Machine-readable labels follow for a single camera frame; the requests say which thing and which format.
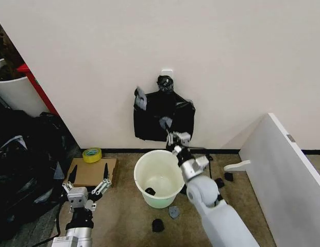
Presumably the black garbage bag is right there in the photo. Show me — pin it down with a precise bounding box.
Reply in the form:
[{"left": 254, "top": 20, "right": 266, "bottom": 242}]
[{"left": 132, "top": 74, "right": 197, "bottom": 142}]

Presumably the pile of black bags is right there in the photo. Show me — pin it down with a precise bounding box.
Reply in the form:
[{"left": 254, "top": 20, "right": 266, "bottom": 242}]
[{"left": 0, "top": 110, "right": 74, "bottom": 234}]

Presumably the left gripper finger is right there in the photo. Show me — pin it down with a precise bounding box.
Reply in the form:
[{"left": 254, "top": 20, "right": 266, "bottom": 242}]
[
  {"left": 62, "top": 164, "right": 78, "bottom": 199},
  {"left": 90, "top": 162, "right": 112, "bottom": 198}
]

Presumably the white board panel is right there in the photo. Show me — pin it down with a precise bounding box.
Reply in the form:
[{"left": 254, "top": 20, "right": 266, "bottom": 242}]
[{"left": 238, "top": 112, "right": 320, "bottom": 247}]

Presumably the red edge strip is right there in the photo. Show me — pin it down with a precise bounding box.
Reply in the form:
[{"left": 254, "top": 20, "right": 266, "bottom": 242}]
[{"left": 16, "top": 64, "right": 59, "bottom": 117}]

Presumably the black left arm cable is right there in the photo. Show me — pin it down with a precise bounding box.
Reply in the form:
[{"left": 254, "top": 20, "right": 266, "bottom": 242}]
[{"left": 54, "top": 204, "right": 70, "bottom": 239}]

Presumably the small grey plastic scrap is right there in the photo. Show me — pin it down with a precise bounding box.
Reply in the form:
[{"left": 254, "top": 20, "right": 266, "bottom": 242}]
[{"left": 167, "top": 205, "right": 181, "bottom": 220}]

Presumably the yellow tape roll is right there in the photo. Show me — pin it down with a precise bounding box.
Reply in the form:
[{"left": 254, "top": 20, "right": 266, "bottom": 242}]
[{"left": 82, "top": 147, "right": 102, "bottom": 164}]

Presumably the large white round pot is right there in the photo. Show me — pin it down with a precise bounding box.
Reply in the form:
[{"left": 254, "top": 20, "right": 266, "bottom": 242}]
[{"left": 0, "top": 58, "right": 50, "bottom": 118}]

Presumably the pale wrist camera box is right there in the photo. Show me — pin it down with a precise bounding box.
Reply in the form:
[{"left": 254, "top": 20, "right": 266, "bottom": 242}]
[
  {"left": 66, "top": 187, "right": 89, "bottom": 208},
  {"left": 178, "top": 131, "right": 191, "bottom": 146}
]

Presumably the brown dried plant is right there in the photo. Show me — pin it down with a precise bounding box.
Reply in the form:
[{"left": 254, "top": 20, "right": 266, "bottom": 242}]
[{"left": 0, "top": 17, "right": 26, "bottom": 81}]

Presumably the flat brown cardboard sheet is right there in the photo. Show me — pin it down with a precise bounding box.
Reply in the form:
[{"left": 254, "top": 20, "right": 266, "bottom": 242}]
[{"left": 65, "top": 157, "right": 118, "bottom": 189}]

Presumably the white trash bin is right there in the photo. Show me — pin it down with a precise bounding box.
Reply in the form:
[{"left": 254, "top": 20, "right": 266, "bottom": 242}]
[{"left": 133, "top": 149, "right": 187, "bottom": 209}]

